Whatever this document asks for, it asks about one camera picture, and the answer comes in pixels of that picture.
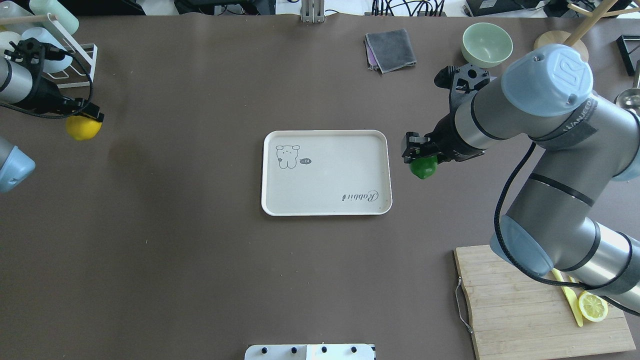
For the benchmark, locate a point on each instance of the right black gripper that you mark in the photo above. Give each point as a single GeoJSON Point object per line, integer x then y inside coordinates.
{"type": "Point", "coordinates": [451, 139]}

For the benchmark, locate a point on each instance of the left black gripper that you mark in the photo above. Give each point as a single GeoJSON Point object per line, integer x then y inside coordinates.
{"type": "Point", "coordinates": [44, 96]}

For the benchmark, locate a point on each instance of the green lime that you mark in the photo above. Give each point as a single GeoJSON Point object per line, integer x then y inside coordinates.
{"type": "Point", "coordinates": [424, 167]}

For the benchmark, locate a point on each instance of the yellow lemon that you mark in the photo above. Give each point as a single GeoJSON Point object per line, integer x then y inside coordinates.
{"type": "Point", "coordinates": [82, 128]}

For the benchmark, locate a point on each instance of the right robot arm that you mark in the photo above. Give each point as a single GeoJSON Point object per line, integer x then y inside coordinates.
{"type": "Point", "coordinates": [580, 142]}

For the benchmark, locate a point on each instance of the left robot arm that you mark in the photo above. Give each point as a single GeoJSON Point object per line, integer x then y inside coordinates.
{"type": "Point", "coordinates": [64, 166]}

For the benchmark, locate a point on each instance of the cream rabbit tray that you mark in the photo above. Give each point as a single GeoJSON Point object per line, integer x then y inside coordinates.
{"type": "Point", "coordinates": [325, 172]}

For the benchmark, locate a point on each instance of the light blue plastic cup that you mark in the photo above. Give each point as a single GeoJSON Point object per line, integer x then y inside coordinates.
{"type": "Point", "coordinates": [44, 36]}

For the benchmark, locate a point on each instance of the mint green plastic cup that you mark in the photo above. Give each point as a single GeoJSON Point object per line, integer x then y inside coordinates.
{"type": "Point", "coordinates": [44, 7]}

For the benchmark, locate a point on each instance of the grey-blue plastic cup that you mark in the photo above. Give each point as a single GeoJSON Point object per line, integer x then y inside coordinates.
{"type": "Point", "coordinates": [10, 9]}

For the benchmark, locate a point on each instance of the mint green bowl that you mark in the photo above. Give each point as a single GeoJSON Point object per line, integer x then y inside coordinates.
{"type": "Point", "coordinates": [486, 45]}

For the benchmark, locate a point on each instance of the grey folded cloth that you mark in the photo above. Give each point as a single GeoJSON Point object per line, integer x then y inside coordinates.
{"type": "Point", "coordinates": [389, 51]}

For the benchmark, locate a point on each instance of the bamboo cutting board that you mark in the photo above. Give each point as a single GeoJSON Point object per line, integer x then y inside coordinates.
{"type": "Point", "coordinates": [513, 317]}

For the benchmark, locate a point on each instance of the steel scoop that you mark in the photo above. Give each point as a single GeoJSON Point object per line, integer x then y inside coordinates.
{"type": "Point", "coordinates": [629, 99]}

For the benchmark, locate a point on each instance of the black box edge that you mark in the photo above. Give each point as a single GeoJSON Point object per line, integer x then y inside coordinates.
{"type": "Point", "coordinates": [627, 44]}

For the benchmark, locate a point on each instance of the yellow plastic knife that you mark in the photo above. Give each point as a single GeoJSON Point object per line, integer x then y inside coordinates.
{"type": "Point", "coordinates": [571, 298]}

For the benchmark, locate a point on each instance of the lemon slice lower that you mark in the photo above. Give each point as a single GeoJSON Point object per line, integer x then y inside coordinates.
{"type": "Point", "coordinates": [592, 307]}

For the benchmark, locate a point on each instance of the white wire cup rack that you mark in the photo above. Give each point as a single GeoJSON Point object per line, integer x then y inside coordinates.
{"type": "Point", "coordinates": [84, 57]}

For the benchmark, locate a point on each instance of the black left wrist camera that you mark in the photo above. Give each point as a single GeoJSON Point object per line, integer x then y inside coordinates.
{"type": "Point", "coordinates": [31, 52]}

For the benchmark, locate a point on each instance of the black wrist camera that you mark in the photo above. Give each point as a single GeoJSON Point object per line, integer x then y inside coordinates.
{"type": "Point", "coordinates": [31, 52]}
{"type": "Point", "coordinates": [462, 82]}

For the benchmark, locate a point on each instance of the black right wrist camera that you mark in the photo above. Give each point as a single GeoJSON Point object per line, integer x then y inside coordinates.
{"type": "Point", "coordinates": [462, 82]}

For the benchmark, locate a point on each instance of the white bracket with knobs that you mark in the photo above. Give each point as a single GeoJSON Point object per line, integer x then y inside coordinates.
{"type": "Point", "coordinates": [322, 351]}

